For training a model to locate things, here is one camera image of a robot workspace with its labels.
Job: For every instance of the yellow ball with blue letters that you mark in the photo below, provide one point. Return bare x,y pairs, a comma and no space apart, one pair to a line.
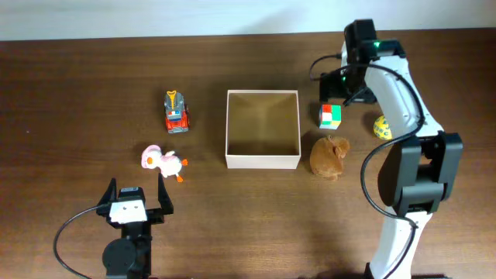
381,128

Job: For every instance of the red grey toy fire truck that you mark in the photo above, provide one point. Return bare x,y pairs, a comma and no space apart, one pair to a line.
176,113

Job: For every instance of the white pink duck toy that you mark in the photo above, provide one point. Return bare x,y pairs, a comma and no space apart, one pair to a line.
168,163

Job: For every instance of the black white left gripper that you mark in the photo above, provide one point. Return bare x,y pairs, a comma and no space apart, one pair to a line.
156,216

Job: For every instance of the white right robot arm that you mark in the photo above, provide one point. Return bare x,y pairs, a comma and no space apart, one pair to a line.
420,169

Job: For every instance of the colourful two-by-two puzzle cube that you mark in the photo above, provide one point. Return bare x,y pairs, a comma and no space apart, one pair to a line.
330,116

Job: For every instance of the brown plush toy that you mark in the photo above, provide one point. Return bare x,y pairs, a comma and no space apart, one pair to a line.
327,156

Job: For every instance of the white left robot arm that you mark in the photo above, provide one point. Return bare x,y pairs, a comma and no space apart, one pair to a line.
129,256

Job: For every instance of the pink open cardboard box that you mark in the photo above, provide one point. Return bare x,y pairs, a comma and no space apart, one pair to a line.
262,129

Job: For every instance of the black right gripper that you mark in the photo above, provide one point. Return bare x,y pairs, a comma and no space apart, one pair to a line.
329,87

